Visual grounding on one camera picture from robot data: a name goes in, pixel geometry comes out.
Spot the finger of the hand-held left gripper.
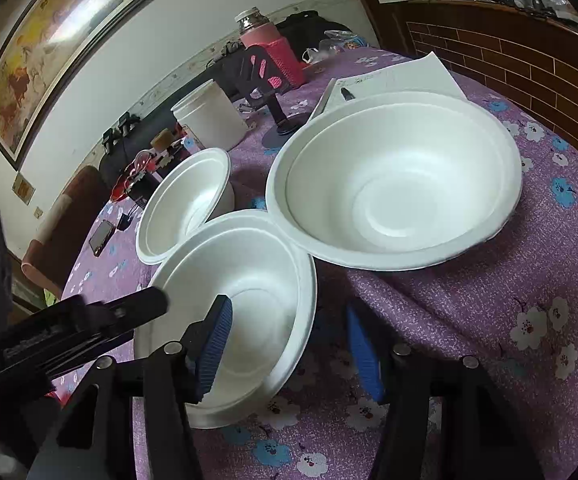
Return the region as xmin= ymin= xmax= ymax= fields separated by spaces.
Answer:
xmin=104 ymin=287 xmax=171 ymax=337

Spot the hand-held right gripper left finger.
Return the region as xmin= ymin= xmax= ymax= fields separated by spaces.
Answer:
xmin=26 ymin=294 xmax=234 ymax=480

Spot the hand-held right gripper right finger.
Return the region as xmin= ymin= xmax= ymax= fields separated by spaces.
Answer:
xmin=346 ymin=305 xmax=545 ymax=480

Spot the white foam bowl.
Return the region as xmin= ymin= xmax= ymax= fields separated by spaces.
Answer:
xmin=265 ymin=91 xmax=522 ymax=272
xmin=135 ymin=147 xmax=235 ymax=266
xmin=134 ymin=209 xmax=318 ymax=430

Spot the black smartphone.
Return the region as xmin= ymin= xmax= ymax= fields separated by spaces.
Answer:
xmin=88 ymin=220 xmax=116 ymax=257

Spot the purple floral tablecloth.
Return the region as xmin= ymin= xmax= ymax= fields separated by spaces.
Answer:
xmin=51 ymin=47 xmax=578 ymax=480

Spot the brown armchair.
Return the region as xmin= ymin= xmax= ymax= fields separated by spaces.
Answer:
xmin=21 ymin=165 xmax=112 ymax=301

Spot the medium red plate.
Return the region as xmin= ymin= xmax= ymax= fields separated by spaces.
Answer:
xmin=110 ymin=172 xmax=142 ymax=204

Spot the black electronic device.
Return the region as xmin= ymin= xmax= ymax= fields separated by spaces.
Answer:
xmin=128 ymin=157 xmax=180 ymax=206

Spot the black leather sofa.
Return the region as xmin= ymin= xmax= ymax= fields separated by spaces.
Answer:
xmin=98 ymin=105 xmax=195 ymax=186

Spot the white plastic tub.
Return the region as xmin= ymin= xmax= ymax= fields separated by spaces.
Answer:
xmin=171 ymin=80 xmax=248 ymax=153

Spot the black phone stand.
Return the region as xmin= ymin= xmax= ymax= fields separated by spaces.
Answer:
xmin=229 ymin=45 xmax=315 ymax=136

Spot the framed painting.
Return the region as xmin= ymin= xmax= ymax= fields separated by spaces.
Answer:
xmin=0 ymin=0 xmax=151 ymax=171

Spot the white paper sheet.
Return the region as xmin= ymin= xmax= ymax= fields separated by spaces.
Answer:
xmin=309 ymin=51 xmax=467 ymax=121

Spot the pink sleeved bottle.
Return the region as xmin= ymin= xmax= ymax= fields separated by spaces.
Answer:
xmin=234 ymin=7 xmax=306 ymax=88

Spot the clear plastic bag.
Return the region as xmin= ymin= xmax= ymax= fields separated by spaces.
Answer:
xmin=301 ymin=35 xmax=357 ymax=63

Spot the wooden brick-pattern counter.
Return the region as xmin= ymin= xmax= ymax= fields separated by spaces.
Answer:
xmin=339 ymin=0 xmax=578 ymax=181

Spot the black bag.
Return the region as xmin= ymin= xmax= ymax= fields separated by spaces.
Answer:
xmin=274 ymin=10 xmax=370 ymax=58

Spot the small gold wall plaque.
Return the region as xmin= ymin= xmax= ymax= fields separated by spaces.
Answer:
xmin=11 ymin=172 xmax=36 ymax=206

